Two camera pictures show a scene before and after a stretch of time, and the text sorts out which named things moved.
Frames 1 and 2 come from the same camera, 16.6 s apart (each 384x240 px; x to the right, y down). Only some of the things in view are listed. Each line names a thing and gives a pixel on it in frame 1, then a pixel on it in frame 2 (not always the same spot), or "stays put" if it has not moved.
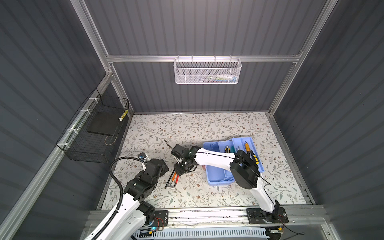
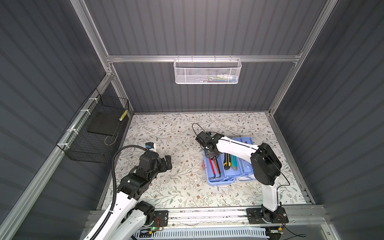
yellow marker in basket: (123, 115) stays put
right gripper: (178, 170) -> (209, 155)
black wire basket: (90, 136) stays put
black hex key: (169, 178) -> (218, 169)
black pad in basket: (107, 123) stays put
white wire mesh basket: (207, 71) stays put
